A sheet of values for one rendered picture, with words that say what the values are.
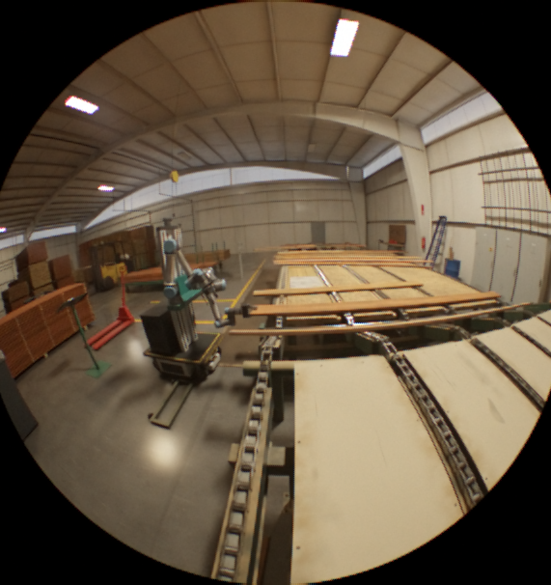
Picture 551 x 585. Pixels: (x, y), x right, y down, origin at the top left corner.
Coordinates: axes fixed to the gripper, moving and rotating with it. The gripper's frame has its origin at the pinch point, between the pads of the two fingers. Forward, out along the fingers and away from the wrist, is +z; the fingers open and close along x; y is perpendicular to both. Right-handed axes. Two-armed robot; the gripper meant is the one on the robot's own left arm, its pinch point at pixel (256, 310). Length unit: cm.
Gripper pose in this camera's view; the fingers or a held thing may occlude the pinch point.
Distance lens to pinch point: 194.8
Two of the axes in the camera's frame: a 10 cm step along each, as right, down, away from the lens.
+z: 10.0, -0.4, -0.7
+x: -0.6, -9.5, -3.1
